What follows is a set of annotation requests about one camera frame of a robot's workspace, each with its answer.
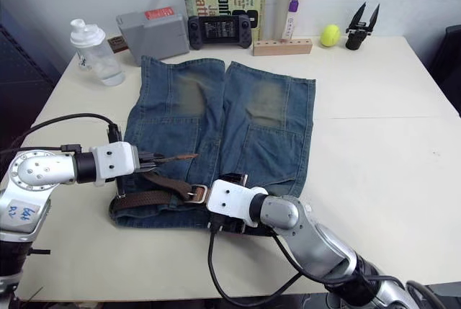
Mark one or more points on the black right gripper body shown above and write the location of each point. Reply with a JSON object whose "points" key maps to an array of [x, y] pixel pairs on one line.
{"points": [[235, 178]]}

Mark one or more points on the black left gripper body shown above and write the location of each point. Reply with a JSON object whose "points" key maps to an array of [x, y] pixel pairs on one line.
{"points": [[141, 162]]}

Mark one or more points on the brown braided belt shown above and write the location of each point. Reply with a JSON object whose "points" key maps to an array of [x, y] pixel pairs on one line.
{"points": [[144, 201]]}

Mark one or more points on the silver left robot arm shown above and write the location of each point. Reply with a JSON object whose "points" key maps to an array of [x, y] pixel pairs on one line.
{"points": [[36, 169]]}

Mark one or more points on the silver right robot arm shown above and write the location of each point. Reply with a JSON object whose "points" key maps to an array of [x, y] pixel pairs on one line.
{"points": [[313, 244]]}

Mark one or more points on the blue denim shorts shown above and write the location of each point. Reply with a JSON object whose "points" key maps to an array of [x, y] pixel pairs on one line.
{"points": [[216, 136]]}

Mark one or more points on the clear bottle with white lid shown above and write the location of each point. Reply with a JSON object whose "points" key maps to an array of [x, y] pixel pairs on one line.
{"points": [[102, 64]]}

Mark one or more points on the small brown card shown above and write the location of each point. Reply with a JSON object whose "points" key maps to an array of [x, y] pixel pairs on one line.
{"points": [[117, 45]]}

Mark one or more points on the grey box with red label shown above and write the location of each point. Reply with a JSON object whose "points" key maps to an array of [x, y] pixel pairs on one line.
{"points": [[155, 37]]}

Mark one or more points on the wooden block with holes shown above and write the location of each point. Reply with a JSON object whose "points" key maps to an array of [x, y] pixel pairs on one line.
{"points": [[282, 48]]}

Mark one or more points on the black handheld game console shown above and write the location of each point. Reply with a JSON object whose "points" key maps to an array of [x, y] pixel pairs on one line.
{"points": [[219, 31]]}

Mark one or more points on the yellow tennis ball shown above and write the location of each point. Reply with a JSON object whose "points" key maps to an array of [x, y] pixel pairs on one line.
{"points": [[331, 36]]}

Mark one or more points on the white tumbler with purple lid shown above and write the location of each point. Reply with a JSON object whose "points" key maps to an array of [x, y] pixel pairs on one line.
{"points": [[286, 13]]}

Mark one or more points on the spare black gripper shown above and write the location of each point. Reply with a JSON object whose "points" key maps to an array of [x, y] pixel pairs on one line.
{"points": [[356, 37]]}

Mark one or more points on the dark chair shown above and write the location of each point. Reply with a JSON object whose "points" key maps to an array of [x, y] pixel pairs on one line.
{"points": [[448, 67]]}

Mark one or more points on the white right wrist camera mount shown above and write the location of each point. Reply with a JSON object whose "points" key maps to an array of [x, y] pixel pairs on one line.
{"points": [[230, 201]]}

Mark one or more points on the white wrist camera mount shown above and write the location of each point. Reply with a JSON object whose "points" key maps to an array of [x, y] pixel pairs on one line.
{"points": [[113, 161], [230, 201]]}

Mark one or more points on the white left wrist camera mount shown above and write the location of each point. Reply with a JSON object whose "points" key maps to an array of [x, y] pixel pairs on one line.
{"points": [[113, 161]]}

